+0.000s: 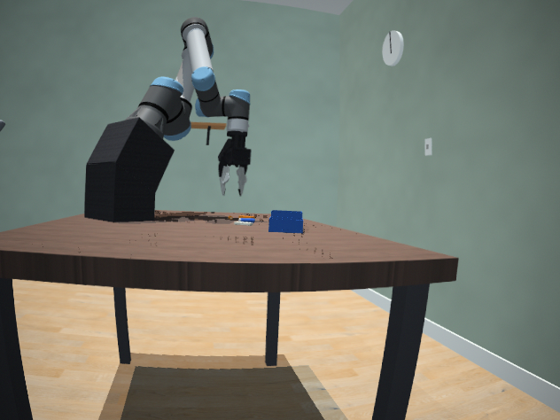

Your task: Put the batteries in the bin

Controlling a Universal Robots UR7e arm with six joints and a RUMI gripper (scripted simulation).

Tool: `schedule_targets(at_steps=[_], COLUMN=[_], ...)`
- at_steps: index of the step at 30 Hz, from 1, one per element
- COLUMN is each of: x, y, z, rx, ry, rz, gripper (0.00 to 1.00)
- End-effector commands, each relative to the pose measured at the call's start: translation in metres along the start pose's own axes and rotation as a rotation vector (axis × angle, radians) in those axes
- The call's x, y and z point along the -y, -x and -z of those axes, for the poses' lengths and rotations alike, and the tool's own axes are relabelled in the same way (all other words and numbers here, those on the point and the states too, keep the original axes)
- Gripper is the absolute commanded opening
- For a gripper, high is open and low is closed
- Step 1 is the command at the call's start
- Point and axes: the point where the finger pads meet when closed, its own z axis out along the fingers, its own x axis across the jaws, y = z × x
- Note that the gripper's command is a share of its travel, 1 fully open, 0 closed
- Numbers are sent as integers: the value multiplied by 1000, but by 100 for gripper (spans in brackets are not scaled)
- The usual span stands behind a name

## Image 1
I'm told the blue rack of three bins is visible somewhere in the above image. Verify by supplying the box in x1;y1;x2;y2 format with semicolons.
268;210;303;233

